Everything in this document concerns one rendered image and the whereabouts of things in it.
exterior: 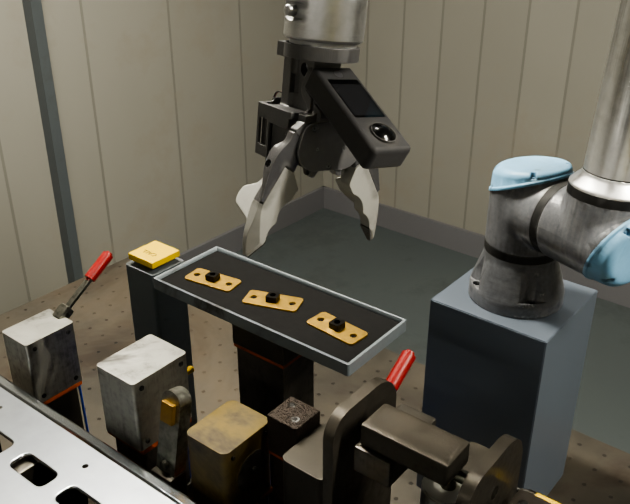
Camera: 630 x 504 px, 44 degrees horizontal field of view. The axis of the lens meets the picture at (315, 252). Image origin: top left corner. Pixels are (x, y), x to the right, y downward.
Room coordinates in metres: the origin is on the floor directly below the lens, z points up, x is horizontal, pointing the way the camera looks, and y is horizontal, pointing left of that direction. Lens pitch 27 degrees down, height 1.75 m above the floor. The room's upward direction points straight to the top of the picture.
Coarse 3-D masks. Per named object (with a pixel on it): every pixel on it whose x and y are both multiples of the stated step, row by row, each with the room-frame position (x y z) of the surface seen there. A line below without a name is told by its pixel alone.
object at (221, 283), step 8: (192, 272) 1.07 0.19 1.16; (200, 272) 1.07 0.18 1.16; (208, 272) 1.05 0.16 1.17; (216, 272) 1.05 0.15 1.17; (192, 280) 1.04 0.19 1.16; (200, 280) 1.04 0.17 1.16; (208, 280) 1.04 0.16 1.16; (216, 280) 1.04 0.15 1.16; (224, 280) 1.04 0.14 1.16; (232, 280) 1.04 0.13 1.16; (240, 280) 1.04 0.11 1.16; (216, 288) 1.02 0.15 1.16; (224, 288) 1.02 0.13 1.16; (232, 288) 1.02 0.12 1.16
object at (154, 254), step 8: (144, 248) 1.16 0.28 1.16; (152, 248) 1.16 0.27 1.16; (160, 248) 1.16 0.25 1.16; (168, 248) 1.16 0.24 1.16; (136, 256) 1.13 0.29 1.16; (144, 256) 1.13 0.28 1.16; (152, 256) 1.13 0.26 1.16; (160, 256) 1.13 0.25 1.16; (168, 256) 1.13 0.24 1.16; (176, 256) 1.14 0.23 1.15; (144, 264) 1.12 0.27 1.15; (152, 264) 1.10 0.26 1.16; (160, 264) 1.12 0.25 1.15
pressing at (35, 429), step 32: (0, 384) 1.00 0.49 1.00; (0, 416) 0.92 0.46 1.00; (32, 416) 0.92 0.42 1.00; (32, 448) 0.85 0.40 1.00; (64, 448) 0.85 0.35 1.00; (96, 448) 0.85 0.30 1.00; (0, 480) 0.79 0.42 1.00; (64, 480) 0.79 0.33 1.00; (96, 480) 0.79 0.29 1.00; (128, 480) 0.79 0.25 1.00; (160, 480) 0.79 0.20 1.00
